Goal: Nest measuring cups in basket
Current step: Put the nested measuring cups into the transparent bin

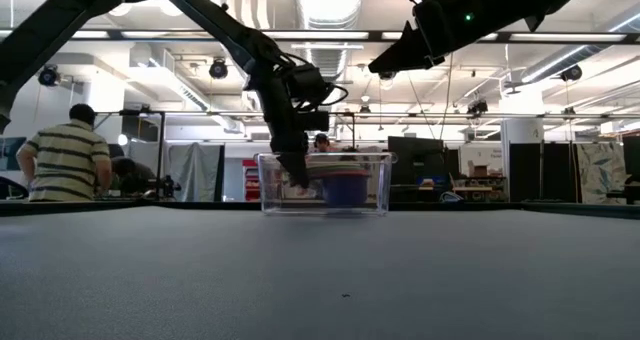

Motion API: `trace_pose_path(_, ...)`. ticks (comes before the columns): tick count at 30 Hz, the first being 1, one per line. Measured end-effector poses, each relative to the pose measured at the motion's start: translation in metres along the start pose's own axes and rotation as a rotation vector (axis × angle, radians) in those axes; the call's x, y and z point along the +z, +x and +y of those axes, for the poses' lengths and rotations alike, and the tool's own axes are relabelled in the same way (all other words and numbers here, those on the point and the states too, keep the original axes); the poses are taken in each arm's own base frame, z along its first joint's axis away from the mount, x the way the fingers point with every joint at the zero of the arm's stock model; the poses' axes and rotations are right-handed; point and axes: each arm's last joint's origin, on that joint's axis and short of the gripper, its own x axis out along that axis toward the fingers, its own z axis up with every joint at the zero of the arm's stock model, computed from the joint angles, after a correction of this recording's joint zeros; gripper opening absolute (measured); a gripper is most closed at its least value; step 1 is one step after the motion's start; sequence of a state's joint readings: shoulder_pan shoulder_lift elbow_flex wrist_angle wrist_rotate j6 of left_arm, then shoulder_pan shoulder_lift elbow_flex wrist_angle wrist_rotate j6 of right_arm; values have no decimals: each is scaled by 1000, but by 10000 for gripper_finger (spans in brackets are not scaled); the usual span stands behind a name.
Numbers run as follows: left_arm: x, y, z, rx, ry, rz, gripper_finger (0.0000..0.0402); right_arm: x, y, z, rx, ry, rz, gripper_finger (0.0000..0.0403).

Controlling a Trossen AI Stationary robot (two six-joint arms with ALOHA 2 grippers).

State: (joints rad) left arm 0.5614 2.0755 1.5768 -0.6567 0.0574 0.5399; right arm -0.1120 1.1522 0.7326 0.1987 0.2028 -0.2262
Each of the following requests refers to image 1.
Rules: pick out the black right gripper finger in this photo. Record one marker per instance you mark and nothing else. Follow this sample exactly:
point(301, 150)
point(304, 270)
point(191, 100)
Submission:
point(405, 55)

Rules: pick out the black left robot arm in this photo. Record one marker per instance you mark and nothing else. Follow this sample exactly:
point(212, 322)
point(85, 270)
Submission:
point(45, 35)

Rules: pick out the red cabinet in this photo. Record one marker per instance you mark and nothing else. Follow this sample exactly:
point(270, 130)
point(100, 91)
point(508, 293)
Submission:
point(250, 180)

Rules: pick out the clear plastic basket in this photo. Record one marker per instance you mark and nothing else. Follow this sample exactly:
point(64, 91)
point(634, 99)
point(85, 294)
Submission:
point(380, 190)

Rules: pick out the leaf patterned panel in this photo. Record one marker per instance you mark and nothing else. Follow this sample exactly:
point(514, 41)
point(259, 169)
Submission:
point(602, 172)

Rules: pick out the person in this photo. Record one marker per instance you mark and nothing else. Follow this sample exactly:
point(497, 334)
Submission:
point(322, 142)
point(132, 175)
point(67, 155)

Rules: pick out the white rectangular air duct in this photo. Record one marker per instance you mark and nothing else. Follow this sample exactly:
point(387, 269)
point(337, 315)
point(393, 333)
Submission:
point(165, 75)

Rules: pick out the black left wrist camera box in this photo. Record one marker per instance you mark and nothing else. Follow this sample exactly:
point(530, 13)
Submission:
point(312, 87)

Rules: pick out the black ceiling camera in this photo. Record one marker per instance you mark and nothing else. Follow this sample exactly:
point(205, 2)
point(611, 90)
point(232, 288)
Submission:
point(571, 73)
point(477, 107)
point(48, 75)

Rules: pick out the dark blue measuring cup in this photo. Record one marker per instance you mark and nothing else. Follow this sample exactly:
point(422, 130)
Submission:
point(346, 190)

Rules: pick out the black partition panel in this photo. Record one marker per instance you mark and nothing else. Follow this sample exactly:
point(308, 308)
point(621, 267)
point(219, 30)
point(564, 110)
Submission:
point(542, 172)

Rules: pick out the round silver ceiling duct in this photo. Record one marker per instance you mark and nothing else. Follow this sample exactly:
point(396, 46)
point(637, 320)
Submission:
point(327, 10)

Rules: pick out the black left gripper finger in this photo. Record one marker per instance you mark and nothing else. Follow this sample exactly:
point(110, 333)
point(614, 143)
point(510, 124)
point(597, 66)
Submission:
point(299, 170)

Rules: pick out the black metal frame rig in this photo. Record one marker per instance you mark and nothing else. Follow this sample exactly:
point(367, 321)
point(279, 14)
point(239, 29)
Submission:
point(161, 150)

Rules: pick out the grey cloth cover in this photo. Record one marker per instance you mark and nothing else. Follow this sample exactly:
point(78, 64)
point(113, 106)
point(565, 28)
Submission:
point(195, 172)

